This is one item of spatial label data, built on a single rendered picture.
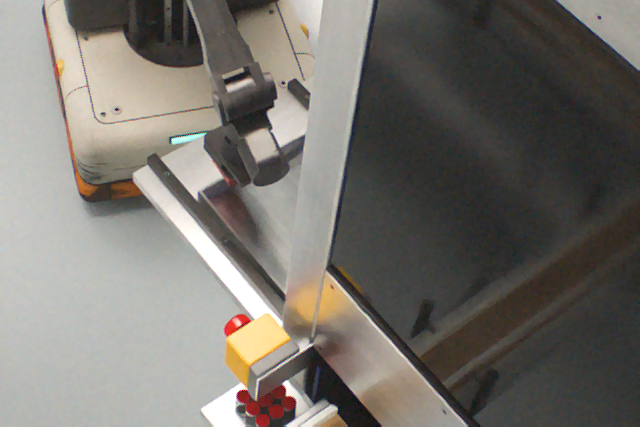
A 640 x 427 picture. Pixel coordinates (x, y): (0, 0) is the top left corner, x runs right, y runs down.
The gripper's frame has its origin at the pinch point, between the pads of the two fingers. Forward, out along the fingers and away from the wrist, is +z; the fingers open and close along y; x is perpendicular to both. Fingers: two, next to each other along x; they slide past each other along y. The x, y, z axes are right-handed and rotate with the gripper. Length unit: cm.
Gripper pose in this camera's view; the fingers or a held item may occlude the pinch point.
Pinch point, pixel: (233, 181)
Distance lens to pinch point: 186.7
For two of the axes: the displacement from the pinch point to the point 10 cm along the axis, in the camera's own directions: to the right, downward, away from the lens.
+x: 7.8, -4.5, 4.2
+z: -1.7, 5.0, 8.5
